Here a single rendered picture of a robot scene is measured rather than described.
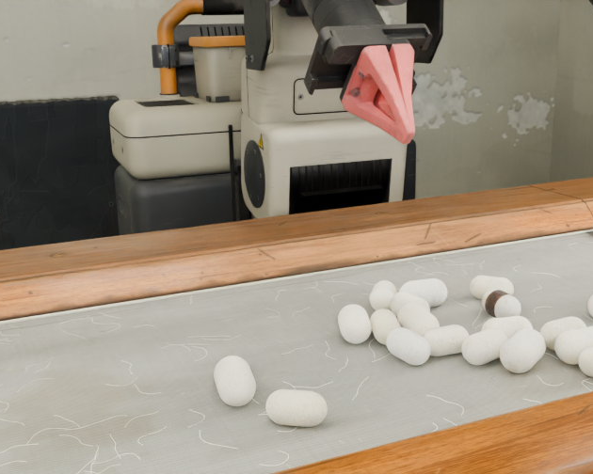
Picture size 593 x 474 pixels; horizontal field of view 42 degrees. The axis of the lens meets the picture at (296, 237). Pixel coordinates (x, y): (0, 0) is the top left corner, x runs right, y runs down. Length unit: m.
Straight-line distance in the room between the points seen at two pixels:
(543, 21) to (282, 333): 2.67
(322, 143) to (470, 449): 0.82
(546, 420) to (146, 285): 0.35
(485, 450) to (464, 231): 0.41
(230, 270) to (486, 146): 2.44
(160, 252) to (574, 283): 0.33
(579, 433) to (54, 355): 0.32
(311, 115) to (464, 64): 1.81
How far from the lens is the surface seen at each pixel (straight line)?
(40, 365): 0.52
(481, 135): 3.01
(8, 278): 0.62
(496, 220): 0.76
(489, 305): 0.56
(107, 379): 0.49
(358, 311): 0.51
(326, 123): 1.16
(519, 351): 0.47
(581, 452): 0.36
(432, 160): 2.91
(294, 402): 0.41
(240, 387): 0.43
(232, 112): 1.40
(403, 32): 0.69
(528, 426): 0.37
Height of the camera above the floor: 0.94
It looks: 15 degrees down
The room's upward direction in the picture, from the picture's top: 1 degrees counter-clockwise
